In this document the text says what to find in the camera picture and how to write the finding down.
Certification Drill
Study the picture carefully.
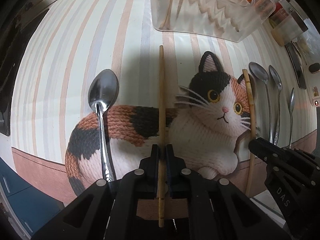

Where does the blue cabinet door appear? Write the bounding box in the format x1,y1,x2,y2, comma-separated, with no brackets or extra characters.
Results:
0,160,64,236

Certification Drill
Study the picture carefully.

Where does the clear plastic utensil tray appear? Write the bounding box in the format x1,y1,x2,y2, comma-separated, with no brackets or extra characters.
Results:
150,0,276,43

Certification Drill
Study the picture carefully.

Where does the small steel teaspoon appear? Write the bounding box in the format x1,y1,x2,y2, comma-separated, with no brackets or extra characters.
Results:
289,88,295,148

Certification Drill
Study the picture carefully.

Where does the black induction cooktop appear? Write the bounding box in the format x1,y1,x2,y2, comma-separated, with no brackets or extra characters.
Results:
1,9,49,136

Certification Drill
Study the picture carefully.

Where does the striped cat print mat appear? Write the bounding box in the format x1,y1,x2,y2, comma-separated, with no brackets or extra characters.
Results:
10,0,317,204

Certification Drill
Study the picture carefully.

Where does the chopstick with grey band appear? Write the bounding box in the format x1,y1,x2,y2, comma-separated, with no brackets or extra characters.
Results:
159,0,176,31

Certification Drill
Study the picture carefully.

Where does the large steel spoon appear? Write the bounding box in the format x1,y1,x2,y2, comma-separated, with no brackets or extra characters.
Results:
88,69,119,181

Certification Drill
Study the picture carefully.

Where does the black smartphone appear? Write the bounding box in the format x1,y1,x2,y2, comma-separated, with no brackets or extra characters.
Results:
285,43,306,90

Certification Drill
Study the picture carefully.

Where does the oval steel spoon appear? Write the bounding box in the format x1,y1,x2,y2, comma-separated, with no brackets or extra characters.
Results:
268,64,283,146

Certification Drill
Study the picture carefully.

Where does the round steel soup spoon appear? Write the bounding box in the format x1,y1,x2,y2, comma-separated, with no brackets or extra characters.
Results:
248,62,273,143

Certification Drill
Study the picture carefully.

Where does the pink white electric kettle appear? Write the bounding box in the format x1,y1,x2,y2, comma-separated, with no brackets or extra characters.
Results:
304,62,320,107

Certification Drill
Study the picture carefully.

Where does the chopstick with grey pattern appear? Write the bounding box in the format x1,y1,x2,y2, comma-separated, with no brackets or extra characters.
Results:
242,69,256,197

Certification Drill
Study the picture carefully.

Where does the plain wooden chopstick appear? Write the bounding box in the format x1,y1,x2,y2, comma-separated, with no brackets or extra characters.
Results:
158,45,166,228

